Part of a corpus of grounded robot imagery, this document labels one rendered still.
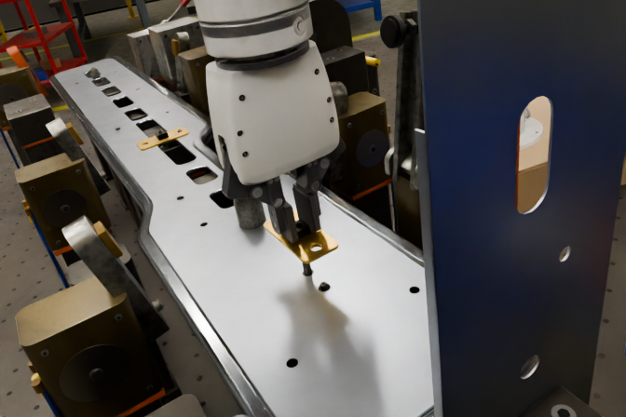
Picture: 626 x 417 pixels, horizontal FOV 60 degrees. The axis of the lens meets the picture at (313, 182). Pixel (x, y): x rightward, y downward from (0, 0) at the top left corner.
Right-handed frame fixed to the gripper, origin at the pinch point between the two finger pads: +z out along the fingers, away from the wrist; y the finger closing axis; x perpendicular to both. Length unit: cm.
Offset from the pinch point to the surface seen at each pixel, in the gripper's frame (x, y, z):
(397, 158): -1.2, -13.2, 0.1
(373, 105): -15.1, -20.6, 0.2
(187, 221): -18.8, 5.9, 7.3
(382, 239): 0.8, -8.8, 7.2
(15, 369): -47, 35, 37
